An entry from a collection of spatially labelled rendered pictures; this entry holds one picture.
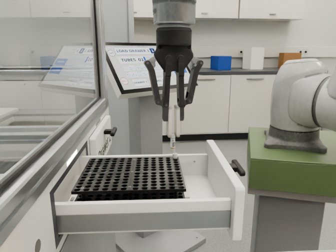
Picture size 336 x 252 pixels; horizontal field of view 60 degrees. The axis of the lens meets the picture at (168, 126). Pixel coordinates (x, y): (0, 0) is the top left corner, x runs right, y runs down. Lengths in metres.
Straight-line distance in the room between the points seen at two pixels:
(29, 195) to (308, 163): 0.71
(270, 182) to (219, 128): 2.92
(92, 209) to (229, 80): 3.29
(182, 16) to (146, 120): 1.08
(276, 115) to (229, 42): 3.50
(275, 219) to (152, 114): 0.90
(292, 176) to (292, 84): 0.27
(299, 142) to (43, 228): 0.76
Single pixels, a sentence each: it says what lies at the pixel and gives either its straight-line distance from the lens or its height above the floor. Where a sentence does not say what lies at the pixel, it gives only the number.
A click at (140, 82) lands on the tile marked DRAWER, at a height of 1.00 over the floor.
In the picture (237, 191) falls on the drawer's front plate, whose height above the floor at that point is 0.92.
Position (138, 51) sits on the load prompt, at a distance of 1.62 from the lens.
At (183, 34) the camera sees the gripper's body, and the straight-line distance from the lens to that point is 0.61.
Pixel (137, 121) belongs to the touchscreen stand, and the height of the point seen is 0.77.
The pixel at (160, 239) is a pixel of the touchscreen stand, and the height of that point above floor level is 0.04.
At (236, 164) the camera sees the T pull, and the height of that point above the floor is 0.91.
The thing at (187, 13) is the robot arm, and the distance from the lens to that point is 0.61.
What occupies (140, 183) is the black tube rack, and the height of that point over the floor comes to 0.90.
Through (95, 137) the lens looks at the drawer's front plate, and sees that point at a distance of 0.83.
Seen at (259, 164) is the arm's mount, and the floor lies 0.84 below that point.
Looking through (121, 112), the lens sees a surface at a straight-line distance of 2.31.
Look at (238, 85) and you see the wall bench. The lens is 3.77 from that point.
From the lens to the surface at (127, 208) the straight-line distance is 0.56.
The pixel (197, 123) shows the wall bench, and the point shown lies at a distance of 3.73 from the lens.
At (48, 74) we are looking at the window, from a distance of 0.59.
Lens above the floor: 1.16
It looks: 15 degrees down
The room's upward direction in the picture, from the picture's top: straight up
